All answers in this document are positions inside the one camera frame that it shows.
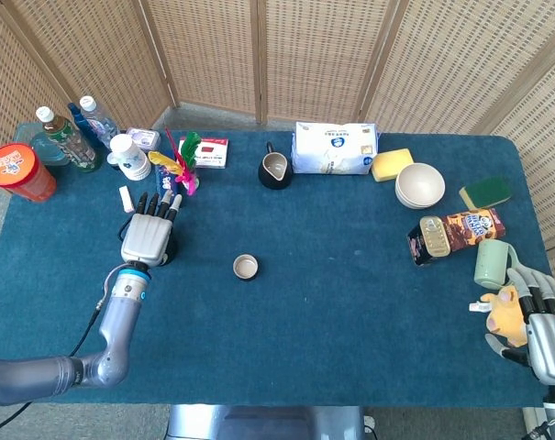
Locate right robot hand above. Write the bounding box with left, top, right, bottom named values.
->
left=483, top=266, right=555, bottom=386

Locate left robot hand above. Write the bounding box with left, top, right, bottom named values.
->
left=119, top=190, right=184, bottom=270

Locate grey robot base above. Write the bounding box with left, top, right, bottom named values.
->
left=166, top=404, right=368, bottom=440

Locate small pink white eraser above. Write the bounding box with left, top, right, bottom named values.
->
left=118, top=185, right=136, bottom=215

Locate yellow plush toy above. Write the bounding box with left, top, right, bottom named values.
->
left=480, top=284, right=530, bottom=348

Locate dark blue carton box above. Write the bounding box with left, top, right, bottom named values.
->
left=155, top=164, right=183, bottom=204

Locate colourful feather shuttlecock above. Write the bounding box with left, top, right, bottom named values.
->
left=147, top=127, right=203, bottom=197

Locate white paper cup stack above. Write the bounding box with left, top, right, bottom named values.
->
left=107, top=133, right=153, bottom=182

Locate light green mug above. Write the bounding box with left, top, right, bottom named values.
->
left=473, top=237, right=520, bottom=291

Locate black teacup beige inside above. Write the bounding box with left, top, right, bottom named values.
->
left=232, top=253, right=260, bottom=282

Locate red and white box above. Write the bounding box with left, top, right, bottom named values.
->
left=177, top=136, right=229, bottom=170

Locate green tea bottle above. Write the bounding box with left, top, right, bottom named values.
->
left=35, top=105, right=103, bottom=174

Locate clear water bottle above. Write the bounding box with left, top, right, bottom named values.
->
left=78, top=94, right=122, bottom=150

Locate blue bottle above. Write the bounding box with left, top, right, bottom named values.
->
left=67, top=102, right=105, bottom=150

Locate brown cookie box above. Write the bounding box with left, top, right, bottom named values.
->
left=441, top=207, right=507, bottom=244

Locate black ceramic pitcher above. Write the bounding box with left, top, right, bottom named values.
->
left=257, top=141, right=294, bottom=189

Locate clear plastic container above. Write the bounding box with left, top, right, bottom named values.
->
left=14, top=122, right=72, bottom=167

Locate orange snack canister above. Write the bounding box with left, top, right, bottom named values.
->
left=0, top=142, right=58, bottom=204

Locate black luncheon meat can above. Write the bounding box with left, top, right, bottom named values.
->
left=406, top=214, right=452, bottom=268

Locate green scouring sponge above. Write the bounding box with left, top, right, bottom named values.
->
left=458, top=176, right=514, bottom=211

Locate beige bowl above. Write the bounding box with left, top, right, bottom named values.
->
left=395, top=162, right=447, bottom=204
left=394, top=182, right=446, bottom=211

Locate blue tablecloth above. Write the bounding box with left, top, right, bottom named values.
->
left=0, top=122, right=555, bottom=409

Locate white tissue pack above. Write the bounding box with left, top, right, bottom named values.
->
left=291, top=121, right=380, bottom=176

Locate yellow sponge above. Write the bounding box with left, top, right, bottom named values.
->
left=371, top=148, right=416, bottom=183

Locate wicker folding screen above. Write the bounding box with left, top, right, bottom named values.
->
left=0, top=0, right=555, bottom=294

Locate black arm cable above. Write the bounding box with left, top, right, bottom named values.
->
left=0, top=300, right=105, bottom=436

